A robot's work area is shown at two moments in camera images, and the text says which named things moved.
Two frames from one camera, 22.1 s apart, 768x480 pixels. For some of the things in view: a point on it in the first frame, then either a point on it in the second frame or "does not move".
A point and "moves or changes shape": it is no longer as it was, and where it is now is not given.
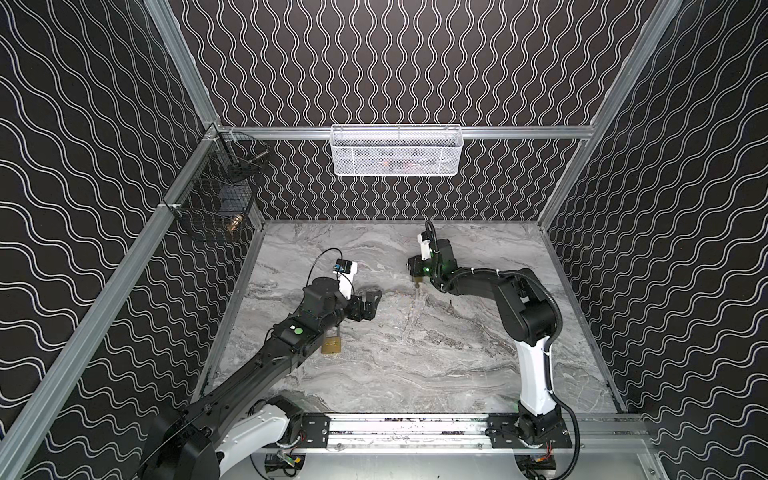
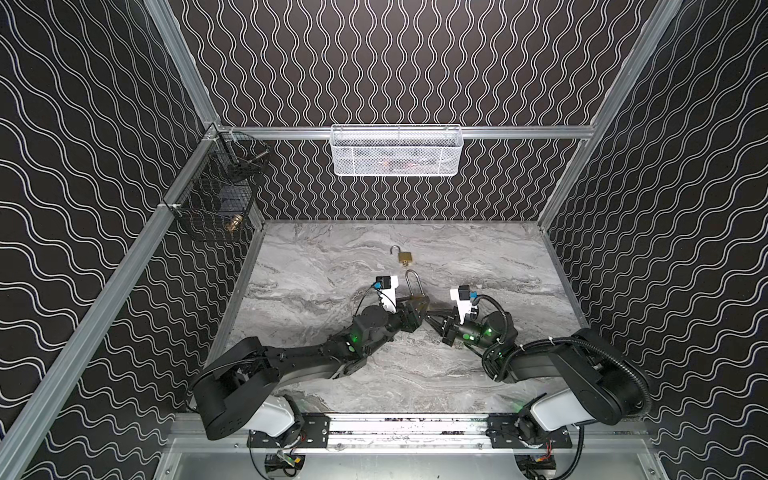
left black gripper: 359,306 to 404,313
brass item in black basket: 239,218 does not move
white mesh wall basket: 395,150 does not move
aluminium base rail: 465,433 does not move
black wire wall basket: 216,200 does not move
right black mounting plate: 505,431 does not move
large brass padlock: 331,344 moves or changes shape
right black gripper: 417,267 to 448,327
